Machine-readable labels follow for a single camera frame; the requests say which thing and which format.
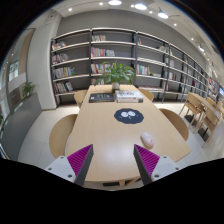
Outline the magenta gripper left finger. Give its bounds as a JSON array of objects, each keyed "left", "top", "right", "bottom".
[{"left": 44, "top": 143, "right": 95, "bottom": 187}]

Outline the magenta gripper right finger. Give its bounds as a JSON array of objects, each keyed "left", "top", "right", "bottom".
[{"left": 133, "top": 143, "right": 183, "bottom": 186}]

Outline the white computer mouse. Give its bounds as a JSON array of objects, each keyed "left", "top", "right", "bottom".
[{"left": 141, "top": 132, "right": 154, "bottom": 148}]

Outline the dark round mouse pad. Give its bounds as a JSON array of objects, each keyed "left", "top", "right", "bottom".
[{"left": 114, "top": 108, "right": 144, "bottom": 124}]

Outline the wooden chair left front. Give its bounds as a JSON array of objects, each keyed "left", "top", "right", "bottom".
[{"left": 49, "top": 114, "right": 77, "bottom": 158}]

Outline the wooden chair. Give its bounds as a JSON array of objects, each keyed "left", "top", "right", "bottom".
[
  {"left": 49, "top": 114, "right": 77, "bottom": 158},
  {"left": 183, "top": 92, "right": 203, "bottom": 126},
  {"left": 74, "top": 90, "right": 87, "bottom": 106},
  {"left": 139, "top": 89, "right": 154, "bottom": 101},
  {"left": 160, "top": 108, "right": 189, "bottom": 141}
]

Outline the wooden chair right front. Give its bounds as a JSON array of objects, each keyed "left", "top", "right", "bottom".
[{"left": 160, "top": 108, "right": 189, "bottom": 141}]

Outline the wooden chair left back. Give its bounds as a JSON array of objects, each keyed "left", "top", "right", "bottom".
[{"left": 74, "top": 90, "right": 87, "bottom": 106}]

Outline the wooden chair right back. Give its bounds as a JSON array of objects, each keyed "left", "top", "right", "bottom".
[{"left": 139, "top": 89, "right": 154, "bottom": 101}]

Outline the stack of white books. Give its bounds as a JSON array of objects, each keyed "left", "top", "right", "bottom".
[{"left": 115, "top": 90, "right": 143, "bottom": 103}]

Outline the wooden chair far right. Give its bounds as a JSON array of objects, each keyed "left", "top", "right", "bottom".
[{"left": 183, "top": 92, "right": 203, "bottom": 126}]

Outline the small plant on ledge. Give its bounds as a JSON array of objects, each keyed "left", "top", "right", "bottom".
[{"left": 22, "top": 82, "right": 36, "bottom": 98}]

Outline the large grey bookshelf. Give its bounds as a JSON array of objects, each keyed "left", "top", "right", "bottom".
[{"left": 51, "top": 28, "right": 219, "bottom": 105}]

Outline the potted green plant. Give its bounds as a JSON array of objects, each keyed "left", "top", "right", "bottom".
[{"left": 94, "top": 61, "right": 136, "bottom": 92}]

